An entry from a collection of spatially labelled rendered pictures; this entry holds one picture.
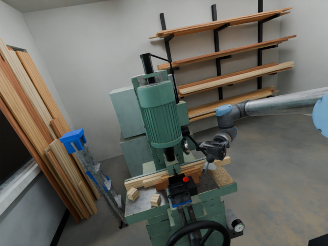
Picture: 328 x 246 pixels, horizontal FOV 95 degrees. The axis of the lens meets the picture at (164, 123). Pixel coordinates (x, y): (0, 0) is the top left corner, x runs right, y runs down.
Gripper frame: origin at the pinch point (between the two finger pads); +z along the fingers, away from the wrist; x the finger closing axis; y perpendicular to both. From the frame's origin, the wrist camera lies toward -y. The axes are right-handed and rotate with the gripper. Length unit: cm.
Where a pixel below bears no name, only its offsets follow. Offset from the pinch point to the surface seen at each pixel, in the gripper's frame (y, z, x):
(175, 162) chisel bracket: -15.1, 0.7, 4.9
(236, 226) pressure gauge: 12.7, -5.8, 41.6
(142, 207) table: -22.7, 24.2, 18.8
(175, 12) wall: -141, -211, -139
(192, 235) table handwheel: 2.1, 18.5, 26.6
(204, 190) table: -0.6, -0.7, 18.7
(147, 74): -27, -5, -44
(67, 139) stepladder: -112, 24, -7
